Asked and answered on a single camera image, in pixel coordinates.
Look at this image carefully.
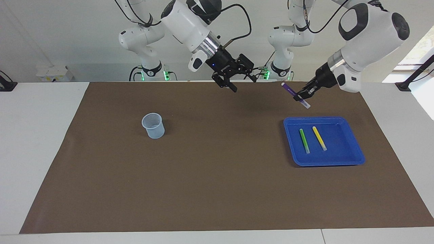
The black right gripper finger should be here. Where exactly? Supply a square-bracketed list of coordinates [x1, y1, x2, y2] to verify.
[237, 54, 257, 83]
[212, 72, 238, 93]

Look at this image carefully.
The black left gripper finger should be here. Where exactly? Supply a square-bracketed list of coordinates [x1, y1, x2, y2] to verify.
[305, 85, 321, 100]
[293, 79, 318, 102]

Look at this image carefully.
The purple pen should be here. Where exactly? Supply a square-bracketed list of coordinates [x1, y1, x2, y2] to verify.
[281, 82, 311, 109]

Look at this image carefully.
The yellow pen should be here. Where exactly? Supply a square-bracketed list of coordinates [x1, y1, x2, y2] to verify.
[312, 126, 328, 151]

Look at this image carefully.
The green pen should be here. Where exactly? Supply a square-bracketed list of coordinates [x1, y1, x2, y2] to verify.
[299, 128, 311, 154]

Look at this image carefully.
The blue plastic tray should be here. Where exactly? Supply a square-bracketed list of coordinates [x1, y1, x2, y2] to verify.
[283, 117, 366, 167]

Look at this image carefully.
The translucent plastic cup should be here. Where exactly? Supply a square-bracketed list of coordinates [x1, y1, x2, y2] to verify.
[141, 113, 165, 139]

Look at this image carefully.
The brown table mat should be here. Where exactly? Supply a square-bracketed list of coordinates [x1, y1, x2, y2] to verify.
[19, 81, 434, 234]

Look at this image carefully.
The black table clamp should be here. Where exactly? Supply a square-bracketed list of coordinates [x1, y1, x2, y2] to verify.
[0, 70, 18, 92]

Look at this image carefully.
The black base cable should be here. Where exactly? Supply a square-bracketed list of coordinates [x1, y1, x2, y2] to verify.
[243, 66, 272, 80]
[129, 65, 143, 82]

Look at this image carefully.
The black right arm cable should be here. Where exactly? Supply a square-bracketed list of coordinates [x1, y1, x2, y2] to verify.
[207, 4, 252, 48]

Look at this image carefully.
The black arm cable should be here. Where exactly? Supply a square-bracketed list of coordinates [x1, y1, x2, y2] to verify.
[303, 0, 350, 34]
[207, 4, 252, 48]

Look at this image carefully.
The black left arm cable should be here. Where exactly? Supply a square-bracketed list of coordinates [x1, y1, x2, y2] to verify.
[303, 0, 350, 34]

